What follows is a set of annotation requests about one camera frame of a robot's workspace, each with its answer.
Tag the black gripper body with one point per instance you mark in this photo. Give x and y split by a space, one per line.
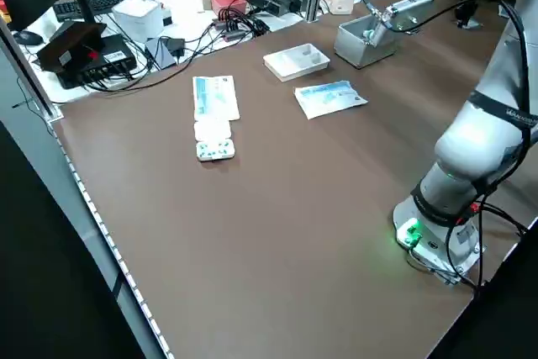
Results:
470 13

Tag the aluminium first-aid case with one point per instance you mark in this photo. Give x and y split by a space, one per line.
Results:
365 54

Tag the white plastic partition tray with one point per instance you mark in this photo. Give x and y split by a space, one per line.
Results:
296 60

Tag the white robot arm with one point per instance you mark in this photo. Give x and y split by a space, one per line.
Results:
471 144

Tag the red open box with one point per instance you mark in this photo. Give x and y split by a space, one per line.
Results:
229 5

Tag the open white plastic pill box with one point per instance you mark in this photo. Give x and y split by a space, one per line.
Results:
213 142

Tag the large flat blue white packet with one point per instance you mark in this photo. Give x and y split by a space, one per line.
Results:
330 98

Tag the grey usb hub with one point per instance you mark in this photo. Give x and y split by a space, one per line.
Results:
229 30

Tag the long white teal pouch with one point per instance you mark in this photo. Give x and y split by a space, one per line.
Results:
216 96

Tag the black power adapter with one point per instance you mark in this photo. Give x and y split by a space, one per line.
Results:
175 47

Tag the white cube printer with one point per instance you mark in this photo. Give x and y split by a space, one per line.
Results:
138 16

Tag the black keyboard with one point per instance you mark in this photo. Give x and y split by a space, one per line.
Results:
109 2

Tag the dark brown box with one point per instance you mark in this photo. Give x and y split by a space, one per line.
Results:
67 48

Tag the black computer mouse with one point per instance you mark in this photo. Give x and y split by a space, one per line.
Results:
28 38

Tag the black network switch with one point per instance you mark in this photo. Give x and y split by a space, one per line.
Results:
105 60

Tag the aluminium table edge rail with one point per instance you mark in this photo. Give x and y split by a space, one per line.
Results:
84 191

